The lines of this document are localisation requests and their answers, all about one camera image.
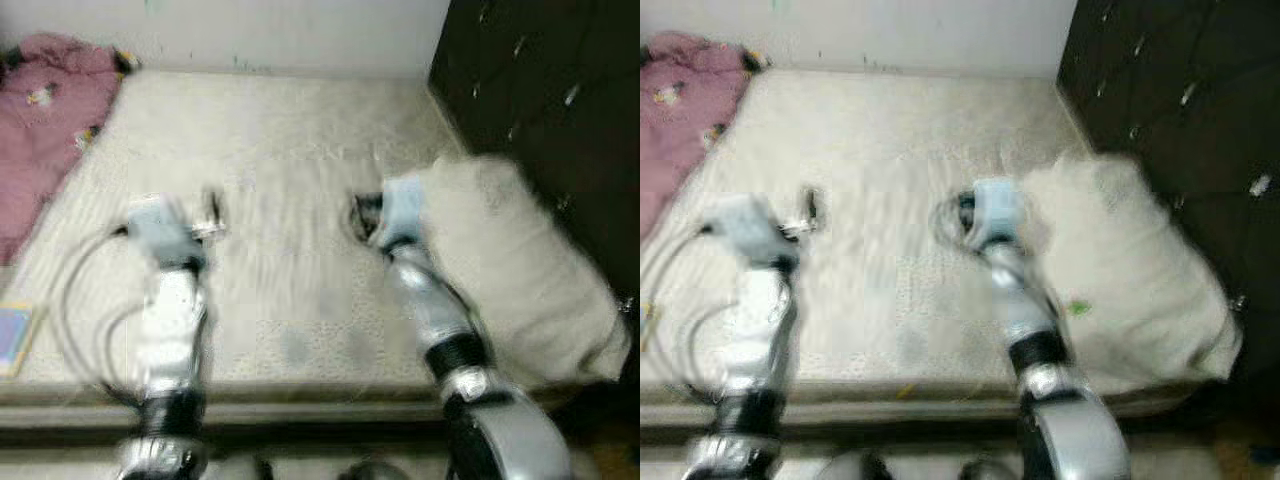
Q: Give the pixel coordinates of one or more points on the beige pillow with green mark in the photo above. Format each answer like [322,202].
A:
[520,270]
[1130,270]

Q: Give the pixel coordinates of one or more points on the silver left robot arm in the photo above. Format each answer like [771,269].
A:
[755,340]
[170,330]

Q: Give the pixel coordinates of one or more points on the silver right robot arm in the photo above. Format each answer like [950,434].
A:
[1020,310]
[440,320]

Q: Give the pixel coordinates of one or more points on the white quilted mattress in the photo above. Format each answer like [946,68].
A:
[900,140]
[280,140]

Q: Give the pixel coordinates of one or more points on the pink cartoon print blanket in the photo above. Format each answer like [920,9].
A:
[50,130]
[680,130]

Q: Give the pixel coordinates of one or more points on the grey bed base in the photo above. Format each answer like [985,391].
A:
[900,414]
[300,414]

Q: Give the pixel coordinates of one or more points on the dark tufted headboard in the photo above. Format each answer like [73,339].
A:
[540,100]
[1180,100]

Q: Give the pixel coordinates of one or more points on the grey robot right leg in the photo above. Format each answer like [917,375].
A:
[370,470]

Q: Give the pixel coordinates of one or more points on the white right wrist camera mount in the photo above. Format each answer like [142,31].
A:
[998,212]
[405,210]

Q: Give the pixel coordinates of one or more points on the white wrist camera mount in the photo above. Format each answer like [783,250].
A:
[745,230]
[160,232]
[998,212]
[405,210]

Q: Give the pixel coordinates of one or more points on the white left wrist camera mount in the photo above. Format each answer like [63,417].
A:
[160,232]
[745,230]

